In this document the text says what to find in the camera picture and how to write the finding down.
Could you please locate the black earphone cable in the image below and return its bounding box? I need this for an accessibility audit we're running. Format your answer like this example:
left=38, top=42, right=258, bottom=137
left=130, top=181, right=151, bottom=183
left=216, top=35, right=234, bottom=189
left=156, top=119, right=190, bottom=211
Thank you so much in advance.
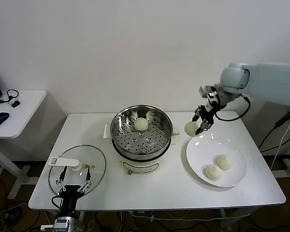
left=0, top=88, right=19, bottom=104

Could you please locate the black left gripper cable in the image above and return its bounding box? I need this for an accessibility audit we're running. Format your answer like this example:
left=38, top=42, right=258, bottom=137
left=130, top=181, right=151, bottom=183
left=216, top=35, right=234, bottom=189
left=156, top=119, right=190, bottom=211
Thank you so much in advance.
left=51, top=195, right=64, bottom=210

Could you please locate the stainless steel steamer basket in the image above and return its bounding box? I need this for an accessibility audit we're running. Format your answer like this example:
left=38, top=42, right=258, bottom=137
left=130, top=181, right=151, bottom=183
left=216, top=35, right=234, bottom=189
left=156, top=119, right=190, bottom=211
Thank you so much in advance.
left=103, top=104, right=180, bottom=156

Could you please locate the glass lid with white handle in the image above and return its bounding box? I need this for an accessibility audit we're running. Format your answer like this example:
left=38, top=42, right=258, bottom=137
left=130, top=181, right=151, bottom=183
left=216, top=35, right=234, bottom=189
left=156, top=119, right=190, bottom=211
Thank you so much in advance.
left=48, top=144, right=107, bottom=197

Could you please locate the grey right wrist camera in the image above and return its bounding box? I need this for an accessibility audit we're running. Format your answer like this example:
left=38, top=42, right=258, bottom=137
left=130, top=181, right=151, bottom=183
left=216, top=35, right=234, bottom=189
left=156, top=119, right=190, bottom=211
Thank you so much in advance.
left=199, top=85, right=217, bottom=99

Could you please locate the white side table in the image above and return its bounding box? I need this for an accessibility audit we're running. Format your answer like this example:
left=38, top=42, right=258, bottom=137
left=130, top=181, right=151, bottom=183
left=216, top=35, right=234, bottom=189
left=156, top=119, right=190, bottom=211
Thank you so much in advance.
left=0, top=89, right=48, bottom=199

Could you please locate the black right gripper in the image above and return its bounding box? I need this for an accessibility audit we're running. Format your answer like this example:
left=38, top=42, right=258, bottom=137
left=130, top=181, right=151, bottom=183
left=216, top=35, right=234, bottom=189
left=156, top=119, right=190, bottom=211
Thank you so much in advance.
left=192, top=104, right=217, bottom=136

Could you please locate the white hanging cable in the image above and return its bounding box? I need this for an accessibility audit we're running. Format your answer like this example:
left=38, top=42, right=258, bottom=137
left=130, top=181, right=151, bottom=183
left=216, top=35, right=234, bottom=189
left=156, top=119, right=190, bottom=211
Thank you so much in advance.
left=272, top=113, right=290, bottom=170

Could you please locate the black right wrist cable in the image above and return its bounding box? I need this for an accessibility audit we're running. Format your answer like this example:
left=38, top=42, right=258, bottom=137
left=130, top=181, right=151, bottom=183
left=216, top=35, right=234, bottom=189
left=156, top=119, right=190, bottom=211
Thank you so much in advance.
left=216, top=95, right=251, bottom=121

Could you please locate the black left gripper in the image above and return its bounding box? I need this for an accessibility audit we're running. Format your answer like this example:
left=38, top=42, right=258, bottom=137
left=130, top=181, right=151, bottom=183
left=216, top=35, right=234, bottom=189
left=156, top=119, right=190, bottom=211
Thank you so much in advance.
left=55, top=165, right=93, bottom=214

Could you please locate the white steamed baozi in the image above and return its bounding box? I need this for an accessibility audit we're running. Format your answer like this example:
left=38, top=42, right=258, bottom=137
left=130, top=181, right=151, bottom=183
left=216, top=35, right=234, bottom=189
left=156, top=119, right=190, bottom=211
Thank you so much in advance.
left=205, top=164, right=223, bottom=181
left=134, top=117, right=149, bottom=132
left=216, top=154, right=233, bottom=170
left=184, top=121, right=200, bottom=138

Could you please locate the black power cable with adapter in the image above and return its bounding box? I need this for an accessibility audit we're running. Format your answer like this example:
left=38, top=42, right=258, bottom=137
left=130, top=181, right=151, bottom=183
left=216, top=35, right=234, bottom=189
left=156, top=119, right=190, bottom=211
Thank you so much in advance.
left=259, top=108, right=290, bottom=153

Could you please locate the white electric cooker base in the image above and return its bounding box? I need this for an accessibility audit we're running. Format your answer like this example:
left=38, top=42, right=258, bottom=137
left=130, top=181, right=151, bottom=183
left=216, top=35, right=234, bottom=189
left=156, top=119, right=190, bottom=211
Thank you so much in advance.
left=111, top=137, right=177, bottom=175

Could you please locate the white round plate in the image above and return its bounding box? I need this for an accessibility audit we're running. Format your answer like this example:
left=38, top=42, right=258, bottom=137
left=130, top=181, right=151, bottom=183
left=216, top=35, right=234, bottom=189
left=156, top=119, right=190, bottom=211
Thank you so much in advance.
left=186, top=132, right=247, bottom=188

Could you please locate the white stand foot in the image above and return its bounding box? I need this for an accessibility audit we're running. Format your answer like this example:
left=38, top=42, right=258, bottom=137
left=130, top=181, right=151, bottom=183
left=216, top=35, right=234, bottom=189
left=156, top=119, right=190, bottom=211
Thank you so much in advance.
left=272, top=154, right=290, bottom=179

